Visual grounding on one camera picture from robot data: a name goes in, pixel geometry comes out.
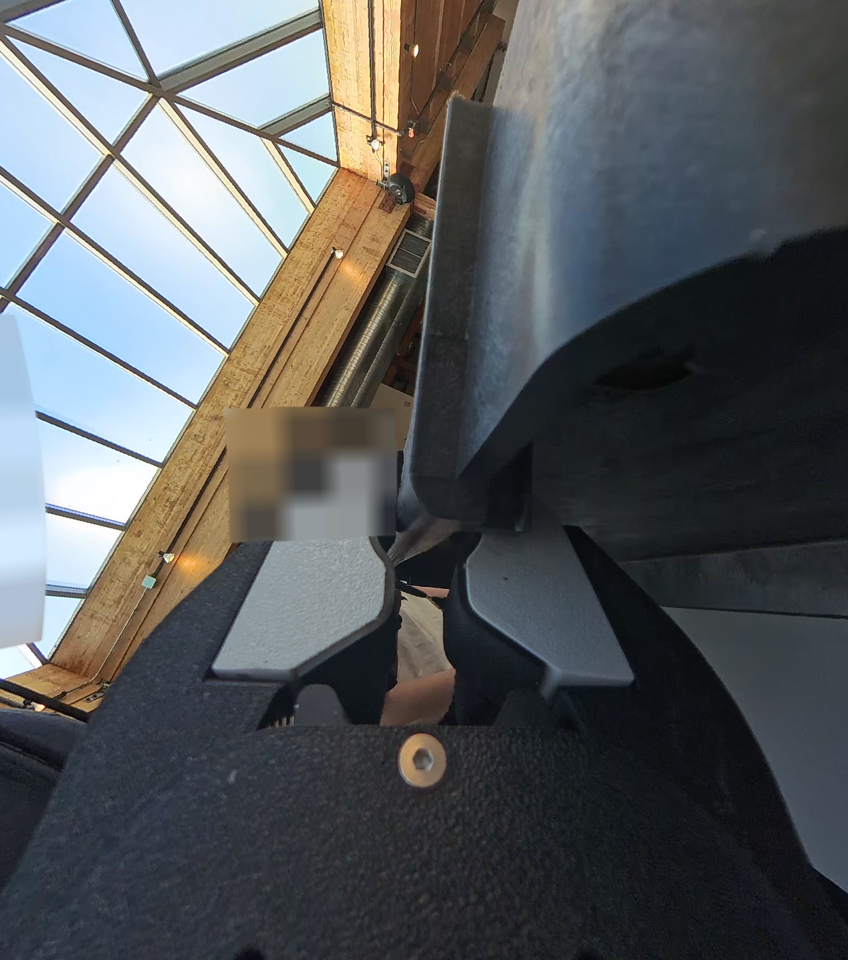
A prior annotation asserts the long wooden ceiling beam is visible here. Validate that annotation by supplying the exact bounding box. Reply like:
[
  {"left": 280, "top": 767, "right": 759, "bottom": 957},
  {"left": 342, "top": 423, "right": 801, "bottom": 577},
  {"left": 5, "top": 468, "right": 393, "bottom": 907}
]
[{"left": 49, "top": 168, "right": 440, "bottom": 699}]

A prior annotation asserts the white air vent grille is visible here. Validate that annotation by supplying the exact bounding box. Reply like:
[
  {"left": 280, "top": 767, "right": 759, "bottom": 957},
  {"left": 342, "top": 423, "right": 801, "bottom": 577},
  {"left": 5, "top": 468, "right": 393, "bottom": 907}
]
[{"left": 385, "top": 228, "right": 434, "bottom": 280}]

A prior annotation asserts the silver spiral duct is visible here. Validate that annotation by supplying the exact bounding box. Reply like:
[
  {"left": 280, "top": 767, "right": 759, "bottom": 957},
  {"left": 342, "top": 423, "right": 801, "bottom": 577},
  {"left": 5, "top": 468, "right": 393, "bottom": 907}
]
[{"left": 315, "top": 271, "right": 431, "bottom": 412}]

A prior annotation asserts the glass skylight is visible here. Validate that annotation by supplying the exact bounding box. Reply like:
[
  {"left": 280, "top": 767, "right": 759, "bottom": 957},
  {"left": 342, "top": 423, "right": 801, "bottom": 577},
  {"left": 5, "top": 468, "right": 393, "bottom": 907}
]
[{"left": 0, "top": 0, "right": 342, "bottom": 672}]

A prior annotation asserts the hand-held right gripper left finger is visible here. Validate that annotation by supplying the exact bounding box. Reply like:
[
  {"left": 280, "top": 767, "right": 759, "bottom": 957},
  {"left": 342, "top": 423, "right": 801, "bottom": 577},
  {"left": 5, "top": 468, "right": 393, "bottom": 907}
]
[{"left": 211, "top": 537, "right": 404, "bottom": 684}]

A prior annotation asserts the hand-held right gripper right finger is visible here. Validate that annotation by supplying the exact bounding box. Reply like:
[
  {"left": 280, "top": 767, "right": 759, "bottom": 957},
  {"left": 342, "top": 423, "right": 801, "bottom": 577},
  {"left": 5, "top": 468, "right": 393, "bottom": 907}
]
[{"left": 441, "top": 527, "right": 635, "bottom": 704}]

